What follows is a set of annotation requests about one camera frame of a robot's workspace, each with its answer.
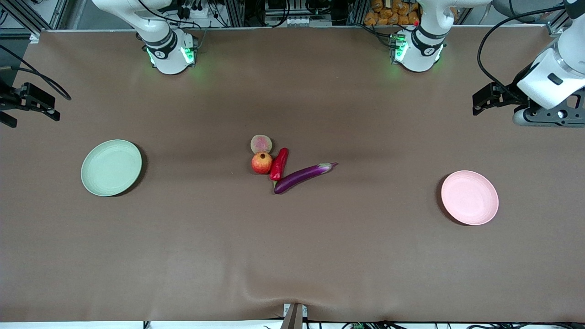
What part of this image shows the aluminium frame profile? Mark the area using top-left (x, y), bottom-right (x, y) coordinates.
top-left (0, 0), bottom-right (70, 38)
top-left (545, 0), bottom-right (574, 36)

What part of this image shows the pale pink round plate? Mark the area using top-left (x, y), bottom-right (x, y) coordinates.
top-left (440, 170), bottom-right (499, 226)

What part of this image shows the white power strip with plugs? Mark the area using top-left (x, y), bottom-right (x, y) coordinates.
top-left (179, 2), bottom-right (221, 20)

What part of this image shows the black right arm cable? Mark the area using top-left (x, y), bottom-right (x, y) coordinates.
top-left (0, 44), bottom-right (72, 101)

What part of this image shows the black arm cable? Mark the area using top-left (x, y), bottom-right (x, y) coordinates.
top-left (477, 4), bottom-right (568, 102)
top-left (0, 44), bottom-right (72, 101)

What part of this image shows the long purple eggplant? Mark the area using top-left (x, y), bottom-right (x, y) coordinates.
top-left (273, 162), bottom-right (339, 195)

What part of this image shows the white terminal block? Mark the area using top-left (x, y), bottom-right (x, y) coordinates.
top-left (284, 16), bottom-right (333, 27)

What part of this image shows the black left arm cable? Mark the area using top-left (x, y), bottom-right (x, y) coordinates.
top-left (477, 4), bottom-right (568, 102)

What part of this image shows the grey metal table bracket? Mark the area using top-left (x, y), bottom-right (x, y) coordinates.
top-left (281, 303), bottom-right (308, 329)

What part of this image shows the pink green peach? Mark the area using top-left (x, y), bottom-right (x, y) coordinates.
top-left (250, 134), bottom-right (273, 155)

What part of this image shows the bag of orange buns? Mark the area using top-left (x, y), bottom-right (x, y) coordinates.
top-left (364, 0), bottom-right (422, 27)

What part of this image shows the pale green round plate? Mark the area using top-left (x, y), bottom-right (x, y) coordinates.
top-left (80, 139), bottom-right (143, 197)

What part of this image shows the red pomegranate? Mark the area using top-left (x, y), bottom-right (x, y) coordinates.
top-left (251, 152), bottom-right (273, 175)

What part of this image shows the red chili pepper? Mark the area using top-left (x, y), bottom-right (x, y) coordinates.
top-left (269, 147), bottom-right (289, 188)

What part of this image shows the brown table mat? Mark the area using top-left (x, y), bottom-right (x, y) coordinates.
top-left (0, 27), bottom-right (585, 323)

